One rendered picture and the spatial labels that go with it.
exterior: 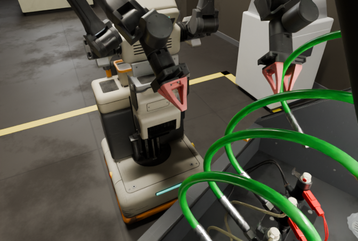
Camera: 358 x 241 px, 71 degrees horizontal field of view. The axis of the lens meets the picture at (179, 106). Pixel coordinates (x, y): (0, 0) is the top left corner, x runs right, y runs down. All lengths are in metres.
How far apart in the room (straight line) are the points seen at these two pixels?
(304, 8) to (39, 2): 6.80
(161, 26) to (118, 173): 1.31
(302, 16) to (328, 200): 0.60
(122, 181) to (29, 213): 0.74
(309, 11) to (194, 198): 0.55
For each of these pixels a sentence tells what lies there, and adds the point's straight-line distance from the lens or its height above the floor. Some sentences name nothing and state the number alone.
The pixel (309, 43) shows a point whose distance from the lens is 0.60.
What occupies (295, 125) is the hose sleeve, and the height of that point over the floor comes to 1.16.
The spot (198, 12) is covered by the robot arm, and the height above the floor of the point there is 1.29.
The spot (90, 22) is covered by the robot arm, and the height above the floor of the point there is 1.32.
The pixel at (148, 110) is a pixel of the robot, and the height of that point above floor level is 0.82.
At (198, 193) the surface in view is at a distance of 0.76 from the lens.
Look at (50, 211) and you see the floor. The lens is 2.08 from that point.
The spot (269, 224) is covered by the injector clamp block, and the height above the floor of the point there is 0.98.
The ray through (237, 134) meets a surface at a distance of 0.40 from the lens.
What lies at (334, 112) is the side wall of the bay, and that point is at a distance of 0.88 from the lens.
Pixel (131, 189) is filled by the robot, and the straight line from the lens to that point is 1.64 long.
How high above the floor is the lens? 1.56
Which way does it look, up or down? 35 degrees down
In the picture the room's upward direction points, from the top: 2 degrees counter-clockwise
